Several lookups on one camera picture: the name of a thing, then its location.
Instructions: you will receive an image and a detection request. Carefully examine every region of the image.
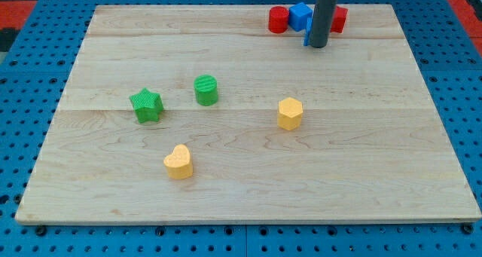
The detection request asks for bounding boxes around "yellow hexagon block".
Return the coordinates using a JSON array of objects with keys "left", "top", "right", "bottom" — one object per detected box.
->
[{"left": 277, "top": 97, "right": 303, "bottom": 130}]

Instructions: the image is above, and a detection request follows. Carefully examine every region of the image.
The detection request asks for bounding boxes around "green cylinder block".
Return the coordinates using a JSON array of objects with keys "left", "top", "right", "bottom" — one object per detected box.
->
[{"left": 194, "top": 75, "right": 218, "bottom": 106}]

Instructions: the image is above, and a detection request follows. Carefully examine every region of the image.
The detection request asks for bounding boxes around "light wooden board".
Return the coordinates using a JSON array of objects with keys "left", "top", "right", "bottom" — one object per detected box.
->
[{"left": 16, "top": 5, "right": 481, "bottom": 225}]

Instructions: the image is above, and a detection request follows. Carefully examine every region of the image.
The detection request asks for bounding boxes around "yellow heart block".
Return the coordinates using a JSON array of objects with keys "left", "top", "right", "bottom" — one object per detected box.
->
[{"left": 163, "top": 144, "right": 194, "bottom": 179}]

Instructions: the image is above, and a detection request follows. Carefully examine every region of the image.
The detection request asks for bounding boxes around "green star block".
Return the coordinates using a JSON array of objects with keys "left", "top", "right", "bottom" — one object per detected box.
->
[{"left": 130, "top": 88, "right": 163, "bottom": 124}]

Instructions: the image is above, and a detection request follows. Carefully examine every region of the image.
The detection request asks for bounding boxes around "red cylinder block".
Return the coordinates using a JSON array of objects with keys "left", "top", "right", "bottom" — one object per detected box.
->
[{"left": 268, "top": 6, "right": 289, "bottom": 34}]

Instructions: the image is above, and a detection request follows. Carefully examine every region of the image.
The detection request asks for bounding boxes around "blue cube block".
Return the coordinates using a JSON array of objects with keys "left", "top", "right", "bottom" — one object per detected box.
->
[{"left": 288, "top": 2, "right": 313, "bottom": 32}]

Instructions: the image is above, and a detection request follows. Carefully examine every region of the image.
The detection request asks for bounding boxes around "red block behind rod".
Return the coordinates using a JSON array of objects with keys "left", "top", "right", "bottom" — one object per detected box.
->
[{"left": 331, "top": 5, "right": 349, "bottom": 33}]

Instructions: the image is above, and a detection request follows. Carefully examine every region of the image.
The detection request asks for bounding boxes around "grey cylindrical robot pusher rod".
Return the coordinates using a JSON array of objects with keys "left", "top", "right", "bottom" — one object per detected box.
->
[{"left": 309, "top": 0, "right": 337, "bottom": 48}]

